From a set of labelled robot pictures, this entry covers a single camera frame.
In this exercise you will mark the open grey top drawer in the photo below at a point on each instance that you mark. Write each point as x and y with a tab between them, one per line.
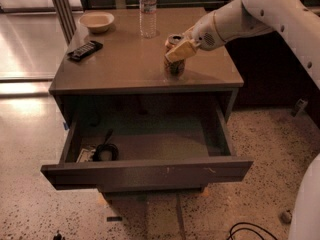
148	143

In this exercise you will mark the black remote control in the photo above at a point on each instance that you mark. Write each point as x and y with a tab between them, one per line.
85	50

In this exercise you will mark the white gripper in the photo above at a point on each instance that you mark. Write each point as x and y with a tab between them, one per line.
204	31

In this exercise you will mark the orange soda can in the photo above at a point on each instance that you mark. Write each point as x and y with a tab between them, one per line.
173	67

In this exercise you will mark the blue tape piece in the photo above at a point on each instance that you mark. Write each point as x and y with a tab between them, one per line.
65	125

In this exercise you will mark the white paper card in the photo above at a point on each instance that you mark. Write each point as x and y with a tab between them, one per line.
86	155

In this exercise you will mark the grey cabinet with counter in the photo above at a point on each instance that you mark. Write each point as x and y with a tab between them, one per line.
130	65

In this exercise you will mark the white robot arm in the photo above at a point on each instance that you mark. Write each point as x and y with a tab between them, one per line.
300	29

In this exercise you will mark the clear plastic water bottle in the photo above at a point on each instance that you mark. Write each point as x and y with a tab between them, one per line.
148	18

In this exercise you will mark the white power strip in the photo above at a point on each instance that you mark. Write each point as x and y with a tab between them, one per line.
286	217

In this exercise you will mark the beige bowl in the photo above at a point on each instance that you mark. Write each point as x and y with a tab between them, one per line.
97	22

